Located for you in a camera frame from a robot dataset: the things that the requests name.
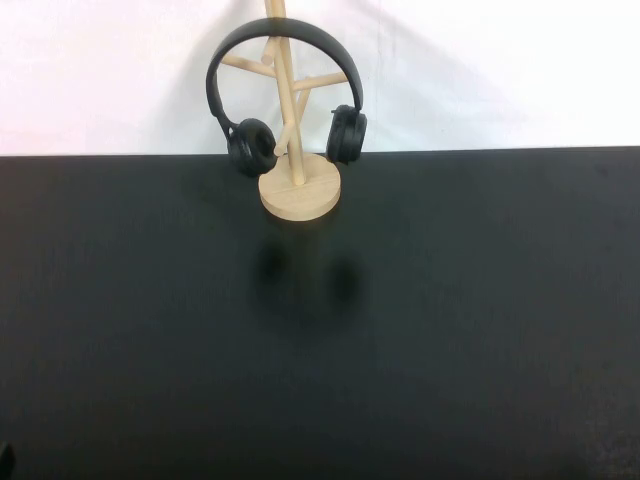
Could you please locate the black over-ear headphones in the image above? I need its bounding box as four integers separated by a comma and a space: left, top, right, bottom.
205, 17, 369, 178

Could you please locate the wooden headphone stand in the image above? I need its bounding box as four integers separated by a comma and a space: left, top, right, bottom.
219, 0, 349, 222

